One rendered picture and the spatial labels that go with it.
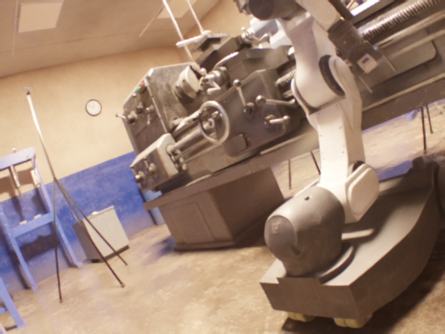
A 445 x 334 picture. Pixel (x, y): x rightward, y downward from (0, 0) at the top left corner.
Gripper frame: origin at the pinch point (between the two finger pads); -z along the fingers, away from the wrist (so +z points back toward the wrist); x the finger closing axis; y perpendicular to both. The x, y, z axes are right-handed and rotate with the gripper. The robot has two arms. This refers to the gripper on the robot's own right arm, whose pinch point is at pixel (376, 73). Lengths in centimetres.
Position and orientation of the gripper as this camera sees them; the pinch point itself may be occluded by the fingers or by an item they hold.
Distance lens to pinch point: 94.8
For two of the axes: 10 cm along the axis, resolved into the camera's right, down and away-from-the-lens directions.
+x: 6.8, -6.1, -4.1
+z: -6.7, -7.4, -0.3
